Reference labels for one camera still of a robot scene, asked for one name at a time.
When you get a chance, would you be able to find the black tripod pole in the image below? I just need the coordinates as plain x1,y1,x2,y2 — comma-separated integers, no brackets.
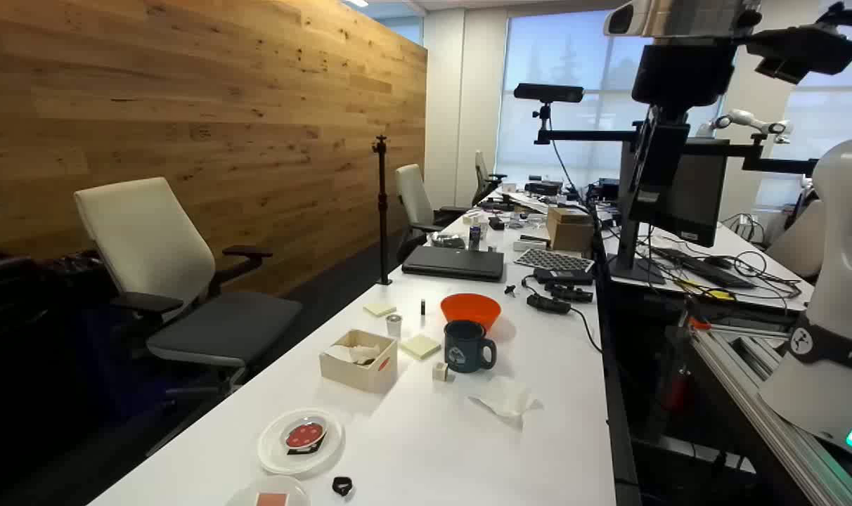
372,134,397,286

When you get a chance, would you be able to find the red round item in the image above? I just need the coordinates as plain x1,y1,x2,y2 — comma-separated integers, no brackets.
282,420,330,458

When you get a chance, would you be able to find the dark blue mug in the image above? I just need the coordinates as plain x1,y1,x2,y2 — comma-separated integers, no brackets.
441,317,500,377

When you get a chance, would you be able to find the aluminium mounting rail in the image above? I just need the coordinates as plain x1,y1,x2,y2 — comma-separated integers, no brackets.
688,327,852,506

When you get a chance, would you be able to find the cardboard box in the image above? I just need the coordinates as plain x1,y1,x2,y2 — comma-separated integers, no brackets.
545,206,596,255

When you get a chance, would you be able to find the orange bowl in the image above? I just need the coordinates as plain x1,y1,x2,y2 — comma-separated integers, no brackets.
440,290,504,331

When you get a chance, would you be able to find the white office chair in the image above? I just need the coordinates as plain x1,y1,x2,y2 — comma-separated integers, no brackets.
71,176,307,387
472,150,510,206
395,164,469,258

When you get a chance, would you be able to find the white round plate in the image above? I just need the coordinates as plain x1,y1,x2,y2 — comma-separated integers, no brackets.
255,404,350,479

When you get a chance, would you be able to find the black computer mouse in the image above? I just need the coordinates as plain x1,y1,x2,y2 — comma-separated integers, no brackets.
524,292,573,317

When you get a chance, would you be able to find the black low cabinet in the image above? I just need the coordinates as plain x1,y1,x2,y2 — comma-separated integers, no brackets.
0,251,104,480

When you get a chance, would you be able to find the white tissue wad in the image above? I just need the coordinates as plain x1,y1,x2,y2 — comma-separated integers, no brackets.
327,341,386,369

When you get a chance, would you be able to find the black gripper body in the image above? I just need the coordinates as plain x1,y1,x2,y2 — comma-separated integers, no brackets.
631,36,740,110

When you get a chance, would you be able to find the pale sticky note pad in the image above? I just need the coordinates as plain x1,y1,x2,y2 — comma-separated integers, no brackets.
361,295,402,321

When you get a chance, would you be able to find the yellow sticky note pad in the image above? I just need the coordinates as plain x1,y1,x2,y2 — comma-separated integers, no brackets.
397,331,444,363

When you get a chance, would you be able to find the black laptop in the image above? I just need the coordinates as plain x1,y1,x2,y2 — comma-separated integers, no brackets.
400,244,510,285

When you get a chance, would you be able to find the black stereo camera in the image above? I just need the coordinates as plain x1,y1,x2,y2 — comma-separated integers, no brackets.
511,81,589,108

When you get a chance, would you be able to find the black power strip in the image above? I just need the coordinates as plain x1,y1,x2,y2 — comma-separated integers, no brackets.
531,265,600,304

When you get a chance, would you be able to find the open wooden box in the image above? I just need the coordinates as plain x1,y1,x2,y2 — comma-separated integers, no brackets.
319,327,402,397

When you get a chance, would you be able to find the white paper napkin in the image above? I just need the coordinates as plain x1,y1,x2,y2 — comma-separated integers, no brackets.
466,375,545,432

